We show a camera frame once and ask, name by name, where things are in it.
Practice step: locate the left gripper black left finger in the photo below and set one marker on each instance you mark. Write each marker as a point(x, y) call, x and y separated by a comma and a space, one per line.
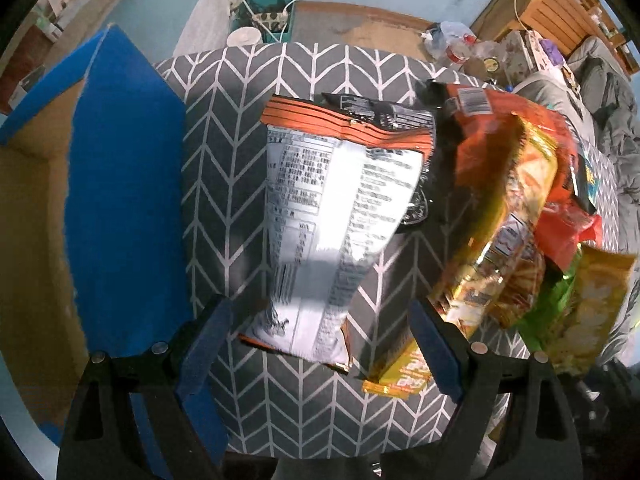
point(131, 417)

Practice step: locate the green snack bag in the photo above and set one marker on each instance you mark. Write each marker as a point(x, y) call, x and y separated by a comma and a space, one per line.
point(552, 300)

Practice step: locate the red snack bag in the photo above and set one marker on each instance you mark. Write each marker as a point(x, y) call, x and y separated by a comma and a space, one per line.
point(561, 227)

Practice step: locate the white orange snack bag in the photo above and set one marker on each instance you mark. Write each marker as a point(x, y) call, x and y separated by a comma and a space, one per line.
point(336, 191)

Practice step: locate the black snack bag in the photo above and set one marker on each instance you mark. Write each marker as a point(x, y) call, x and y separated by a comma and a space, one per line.
point(394, 118)

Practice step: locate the golden yellow snack bag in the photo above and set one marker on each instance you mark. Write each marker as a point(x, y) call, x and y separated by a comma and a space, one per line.
point(460, 259)

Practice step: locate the grey chevron fabric ottoman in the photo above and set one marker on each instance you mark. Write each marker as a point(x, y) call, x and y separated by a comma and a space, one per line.
point(272, 403)

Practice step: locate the blue cardboard box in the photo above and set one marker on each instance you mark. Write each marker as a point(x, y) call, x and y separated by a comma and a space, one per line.
point(91, 238)

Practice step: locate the grey blanket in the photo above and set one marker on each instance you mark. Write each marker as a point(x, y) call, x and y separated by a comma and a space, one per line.
point(603, 117)

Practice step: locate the clear plastic bag pile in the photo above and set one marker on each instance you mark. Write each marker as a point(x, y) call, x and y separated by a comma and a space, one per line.
point(452, 44)

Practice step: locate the white cup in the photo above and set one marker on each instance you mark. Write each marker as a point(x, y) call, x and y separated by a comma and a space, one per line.
point(246, 36)

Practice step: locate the teal storage basket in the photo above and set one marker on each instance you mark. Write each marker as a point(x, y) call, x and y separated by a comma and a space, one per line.
point(274, 19)

